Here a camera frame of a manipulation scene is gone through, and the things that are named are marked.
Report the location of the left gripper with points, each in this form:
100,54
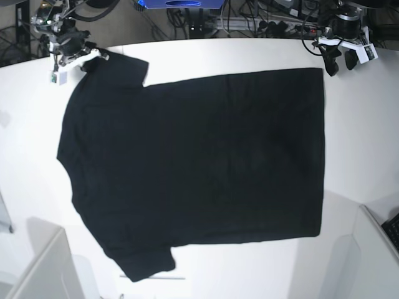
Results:
329,48

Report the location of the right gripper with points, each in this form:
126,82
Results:
69,47

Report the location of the black T-shirt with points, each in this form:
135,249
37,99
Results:
228,159

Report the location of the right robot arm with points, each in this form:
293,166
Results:
52,12

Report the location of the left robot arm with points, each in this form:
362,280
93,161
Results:
343,33

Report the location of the blue box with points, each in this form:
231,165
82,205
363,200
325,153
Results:
168,4

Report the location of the black device on floor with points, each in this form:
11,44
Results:
22,13

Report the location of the black keyboard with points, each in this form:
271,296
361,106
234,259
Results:
391,228

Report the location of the white partition panel left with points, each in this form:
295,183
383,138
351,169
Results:
50,274

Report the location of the white partition panel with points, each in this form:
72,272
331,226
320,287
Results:
50,274
363,264

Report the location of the white partition panel right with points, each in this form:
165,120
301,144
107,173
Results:
363,264

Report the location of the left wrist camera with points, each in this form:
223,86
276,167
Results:
367,53

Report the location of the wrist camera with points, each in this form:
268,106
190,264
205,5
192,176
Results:
58,78
367,53

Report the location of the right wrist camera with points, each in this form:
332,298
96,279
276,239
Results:
58,78

